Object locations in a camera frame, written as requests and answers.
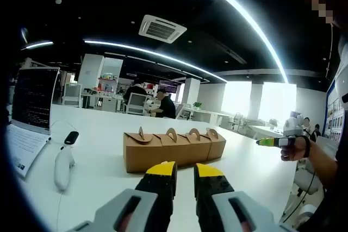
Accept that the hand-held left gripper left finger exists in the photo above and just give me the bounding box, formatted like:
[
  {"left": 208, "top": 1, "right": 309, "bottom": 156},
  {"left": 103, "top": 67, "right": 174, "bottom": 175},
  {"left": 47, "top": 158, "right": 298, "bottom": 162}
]
[{"left": 66, "top": 160, "right": 178, "bottom": 232}]

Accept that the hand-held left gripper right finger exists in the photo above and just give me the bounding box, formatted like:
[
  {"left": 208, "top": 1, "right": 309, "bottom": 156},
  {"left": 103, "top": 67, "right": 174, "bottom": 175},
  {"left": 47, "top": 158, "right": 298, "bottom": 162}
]
[{"left": 194, "top": 162, "right": 293, "bottom": 232}]

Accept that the brown paper box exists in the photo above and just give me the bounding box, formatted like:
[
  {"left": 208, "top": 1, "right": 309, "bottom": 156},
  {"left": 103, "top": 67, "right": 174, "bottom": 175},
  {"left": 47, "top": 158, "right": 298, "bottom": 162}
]
[
  {"left": 123, "top": 126, "right": 164, "bottom": 173},
  {"left": 186, "top": 128, "right": 212, "bottom": 164},
  {"left": 206, "top": 128, "right": 227, "bottom": 161},
  {"left": 153, "top": 127, "right": 191, "bottom": 167}
]

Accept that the person's right hand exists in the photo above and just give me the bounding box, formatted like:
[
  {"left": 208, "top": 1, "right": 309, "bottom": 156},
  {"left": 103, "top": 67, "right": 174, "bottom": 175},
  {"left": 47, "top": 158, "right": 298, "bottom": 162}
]
[{"left": 281, "top": 135, "right": 312, "bottom": 162}]

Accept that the white ceiling light strip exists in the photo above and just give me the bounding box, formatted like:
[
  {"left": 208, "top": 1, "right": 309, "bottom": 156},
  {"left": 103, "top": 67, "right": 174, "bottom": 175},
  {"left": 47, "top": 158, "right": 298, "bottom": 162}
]
[
  {"left": 83, "top": 39, "right": 228, "bottom": 83},
  {"left": 175, "top": 0, "right": 289, "bottom": 84},
  {"left": 21, "top": 41, "right": 54, "bottom": 51}
]

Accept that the white worn device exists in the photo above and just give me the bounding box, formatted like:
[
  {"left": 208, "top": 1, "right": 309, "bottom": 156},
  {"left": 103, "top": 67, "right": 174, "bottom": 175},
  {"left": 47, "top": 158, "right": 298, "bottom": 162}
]
[{"left": 334, "top": 35, "right": 348, "bottom": 111}]

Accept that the white handheld controller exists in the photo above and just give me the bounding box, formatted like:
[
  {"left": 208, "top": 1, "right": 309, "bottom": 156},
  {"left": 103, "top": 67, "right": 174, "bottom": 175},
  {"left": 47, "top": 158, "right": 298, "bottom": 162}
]
[{"left": 53, "top": 146, "right": 76, "bottom": 191}]

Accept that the small black oval device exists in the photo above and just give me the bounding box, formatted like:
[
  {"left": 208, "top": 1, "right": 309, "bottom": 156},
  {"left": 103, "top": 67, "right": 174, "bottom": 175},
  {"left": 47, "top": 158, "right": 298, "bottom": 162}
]
[{"left": 64, "top": 130, "right": 80, "bottom": 145}]

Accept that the purple display screen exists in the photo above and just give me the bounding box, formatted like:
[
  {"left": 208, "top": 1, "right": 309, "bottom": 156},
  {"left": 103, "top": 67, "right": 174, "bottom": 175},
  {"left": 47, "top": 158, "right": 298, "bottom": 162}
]
[{"left": 159, "top": 79, "right": 180, "bottom": 94}]

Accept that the shelf with colourful items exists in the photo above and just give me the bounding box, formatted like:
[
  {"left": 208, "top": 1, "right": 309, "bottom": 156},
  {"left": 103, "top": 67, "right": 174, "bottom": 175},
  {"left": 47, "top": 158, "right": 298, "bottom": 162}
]
[{"left": 97, "top": 74, "right": 119, "bottom": 93}]

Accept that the white laptop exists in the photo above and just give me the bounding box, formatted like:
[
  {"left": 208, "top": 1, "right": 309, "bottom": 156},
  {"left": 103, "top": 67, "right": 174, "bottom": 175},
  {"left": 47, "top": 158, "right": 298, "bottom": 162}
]
[{"left": 5, "top": 66, "right": 60, "bottom": 180}]

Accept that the ceiling air conditioner vent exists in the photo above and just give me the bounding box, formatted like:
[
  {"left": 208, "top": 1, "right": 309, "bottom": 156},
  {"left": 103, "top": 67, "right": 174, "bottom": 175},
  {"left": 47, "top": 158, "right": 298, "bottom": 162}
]
[{"left": 138, "top": 14, "right": 188, "bottom": 45}]

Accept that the blue framed wall board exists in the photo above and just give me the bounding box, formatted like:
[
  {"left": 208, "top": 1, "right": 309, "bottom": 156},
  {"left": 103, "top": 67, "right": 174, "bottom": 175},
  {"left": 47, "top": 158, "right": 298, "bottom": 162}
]
[{"left": 325, "top": 79, "right": 342, "bottom": 142}]

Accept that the thin worn device cable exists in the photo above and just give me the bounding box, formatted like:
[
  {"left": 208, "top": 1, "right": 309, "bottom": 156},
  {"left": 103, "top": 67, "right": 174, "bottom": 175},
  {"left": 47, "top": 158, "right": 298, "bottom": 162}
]
[{"left": 325, "top": 22, "right": 334, "bottom": 81}]

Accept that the thin white cable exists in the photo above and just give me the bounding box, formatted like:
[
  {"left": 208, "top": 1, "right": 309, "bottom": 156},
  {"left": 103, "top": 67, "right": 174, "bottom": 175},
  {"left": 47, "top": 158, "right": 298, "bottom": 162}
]
[{"left": 56, "top": 190, "right": 65, "bottom": 232}]

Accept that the thin black wire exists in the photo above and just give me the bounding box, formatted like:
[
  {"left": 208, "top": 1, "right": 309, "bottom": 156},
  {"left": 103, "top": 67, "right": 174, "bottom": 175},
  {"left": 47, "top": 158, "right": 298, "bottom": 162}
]
[{"left": 50, "top": 119, "right": 78, "bottom": 135}]

